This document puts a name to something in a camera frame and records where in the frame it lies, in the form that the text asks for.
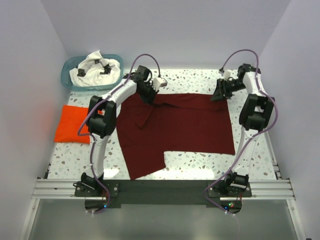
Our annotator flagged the dark red t-shirt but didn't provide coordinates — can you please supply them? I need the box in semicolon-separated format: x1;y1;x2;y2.
116;93;236;180

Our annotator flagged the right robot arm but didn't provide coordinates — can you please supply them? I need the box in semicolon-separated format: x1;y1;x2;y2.
208;63;275;196

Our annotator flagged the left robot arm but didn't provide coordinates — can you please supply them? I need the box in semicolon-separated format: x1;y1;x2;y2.
73;65;159;197

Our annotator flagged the white t-shirt with black print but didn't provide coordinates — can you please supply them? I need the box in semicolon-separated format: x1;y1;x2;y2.
69;50;121;88

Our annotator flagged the folded orange t-shirt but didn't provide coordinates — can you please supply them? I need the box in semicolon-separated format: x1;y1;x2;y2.
54;105;90;144

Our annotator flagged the teal plastic basket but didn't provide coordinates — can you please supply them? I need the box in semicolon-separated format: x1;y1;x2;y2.
60;54;124;92

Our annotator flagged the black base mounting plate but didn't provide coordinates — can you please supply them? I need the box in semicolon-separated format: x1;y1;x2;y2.
74;179;253;213

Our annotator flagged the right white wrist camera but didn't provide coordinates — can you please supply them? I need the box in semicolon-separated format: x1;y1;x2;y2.
218;67;231;81

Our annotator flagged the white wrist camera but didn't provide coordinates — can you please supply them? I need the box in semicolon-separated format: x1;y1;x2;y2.
152;76;168;91
218;67;231;81

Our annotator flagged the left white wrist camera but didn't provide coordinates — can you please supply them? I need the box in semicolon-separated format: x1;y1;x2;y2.
152;76;168;91

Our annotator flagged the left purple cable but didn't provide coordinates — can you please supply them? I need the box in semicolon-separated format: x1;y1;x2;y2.
76;53;162;215

